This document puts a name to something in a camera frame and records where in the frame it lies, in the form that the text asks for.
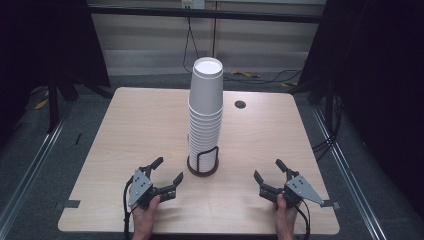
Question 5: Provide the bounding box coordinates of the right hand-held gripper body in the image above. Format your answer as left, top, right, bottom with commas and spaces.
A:
282, 174, 325, 208

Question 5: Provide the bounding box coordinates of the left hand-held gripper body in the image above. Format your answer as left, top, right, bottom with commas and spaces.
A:
128, 168, 161, 210

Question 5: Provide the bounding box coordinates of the dark wire cup holder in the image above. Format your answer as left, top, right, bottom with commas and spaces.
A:
186, 145, 220, 178

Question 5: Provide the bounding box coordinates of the stack of white paper cups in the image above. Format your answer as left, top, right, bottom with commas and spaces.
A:
187, 56, 224, 173

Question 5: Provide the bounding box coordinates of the person's right hand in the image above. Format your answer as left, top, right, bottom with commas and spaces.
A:
273, 194, 299, 232

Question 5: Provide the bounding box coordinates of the person's left hand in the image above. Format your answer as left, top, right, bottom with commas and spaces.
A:
132, 195, 162, 233

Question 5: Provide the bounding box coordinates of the grey tape piece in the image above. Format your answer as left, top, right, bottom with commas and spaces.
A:
318, 198, 341, 211
52, 199, 81, 211

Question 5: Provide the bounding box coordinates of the black metal stand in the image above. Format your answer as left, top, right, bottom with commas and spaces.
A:
45, 71, 62, 134

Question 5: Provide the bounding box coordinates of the black curtain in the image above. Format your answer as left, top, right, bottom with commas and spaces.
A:
297, 0, 424, 219
0, 0, 112, 141

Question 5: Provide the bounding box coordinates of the black horizontal bar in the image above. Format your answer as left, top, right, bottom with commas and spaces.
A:
85, 4, 325, 24

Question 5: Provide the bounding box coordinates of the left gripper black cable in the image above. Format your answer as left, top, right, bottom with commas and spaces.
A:
122, 176, 135, 240

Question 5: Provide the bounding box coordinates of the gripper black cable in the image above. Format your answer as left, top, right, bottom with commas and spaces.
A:
122, 176, 135, 240
294, 199, 312, 240

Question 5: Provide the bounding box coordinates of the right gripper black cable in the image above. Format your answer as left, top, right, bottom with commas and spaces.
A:
294, 199, 312, 240

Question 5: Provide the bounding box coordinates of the bundle of black cables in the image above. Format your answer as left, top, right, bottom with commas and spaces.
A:
311, 95, 345, 162

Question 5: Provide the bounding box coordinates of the metal floor rail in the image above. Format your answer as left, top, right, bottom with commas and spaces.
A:
311, 105, 388, 240
0, 108, 69, 232

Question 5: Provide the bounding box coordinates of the black floor cable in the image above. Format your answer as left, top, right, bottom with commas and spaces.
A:
222, 68, 304, 85

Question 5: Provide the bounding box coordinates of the hanging black cable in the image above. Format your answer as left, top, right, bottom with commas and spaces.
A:
182, 16, 201, 74

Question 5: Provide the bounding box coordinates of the white wall outlet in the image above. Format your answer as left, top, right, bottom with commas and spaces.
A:
180, 0, 206, 10

